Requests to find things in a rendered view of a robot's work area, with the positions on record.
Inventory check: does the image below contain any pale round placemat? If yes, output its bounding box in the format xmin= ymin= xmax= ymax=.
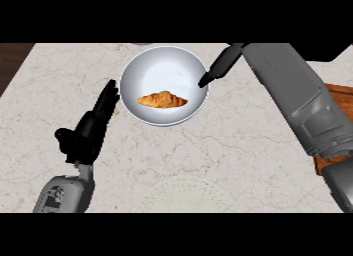
xmin=142 ymin=175 xmax=237 ymax=214

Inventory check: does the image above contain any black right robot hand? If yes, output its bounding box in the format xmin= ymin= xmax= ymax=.
xmin=197 ymin=43 xmax=248 ymax=90

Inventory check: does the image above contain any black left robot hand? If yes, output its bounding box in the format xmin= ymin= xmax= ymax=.
xmin=54 ymin=78 xmax=121 ymax=166

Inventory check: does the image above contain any white bowl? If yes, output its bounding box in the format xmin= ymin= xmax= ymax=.
xmin=119 ymin=45 xmax=212 ymax=128

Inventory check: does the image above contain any golden brown croissant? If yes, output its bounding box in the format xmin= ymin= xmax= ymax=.
xmin=136 ymin=90 xmax=189 ymax=110

